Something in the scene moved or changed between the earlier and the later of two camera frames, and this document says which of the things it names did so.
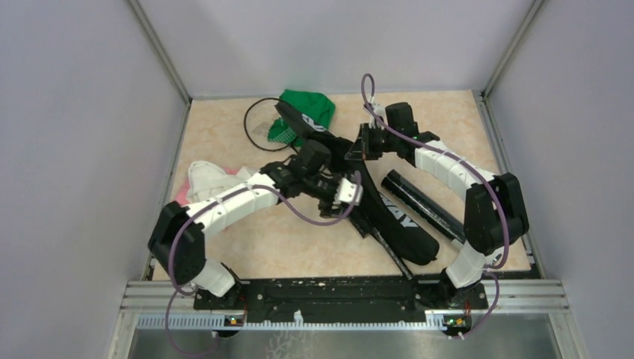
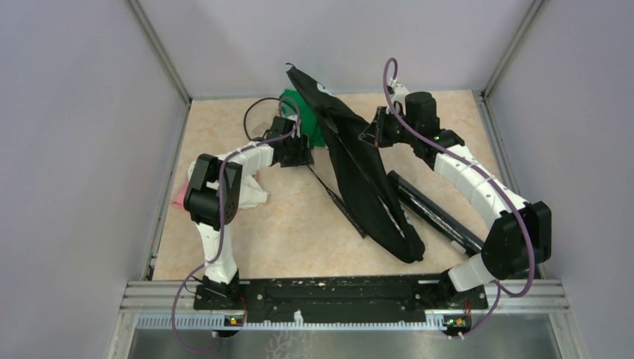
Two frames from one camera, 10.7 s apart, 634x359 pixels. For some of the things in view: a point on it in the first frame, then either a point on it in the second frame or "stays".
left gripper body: (323, 188) -> (294, 155)
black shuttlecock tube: (425, 206) stays
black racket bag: (398, 234) -> (360, 153)
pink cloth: (182, 194) stays
